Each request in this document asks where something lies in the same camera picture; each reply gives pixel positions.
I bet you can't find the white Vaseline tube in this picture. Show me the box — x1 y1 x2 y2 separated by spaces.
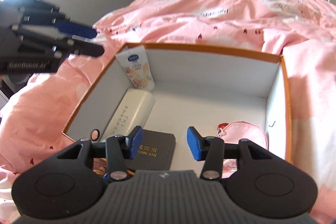
115 46 155 91

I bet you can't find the orange cardboard box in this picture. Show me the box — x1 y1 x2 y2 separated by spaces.
63 43 292 173

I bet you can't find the pink fabric pouch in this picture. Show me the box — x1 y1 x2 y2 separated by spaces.
216 121 269 179

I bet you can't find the white glasses case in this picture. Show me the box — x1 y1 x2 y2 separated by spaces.
100 88 155 142

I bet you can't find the dark grey book box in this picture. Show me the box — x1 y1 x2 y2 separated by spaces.
125 130 176 172

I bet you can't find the pink bed duvet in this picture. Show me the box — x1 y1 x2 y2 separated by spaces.
1 0 335 223

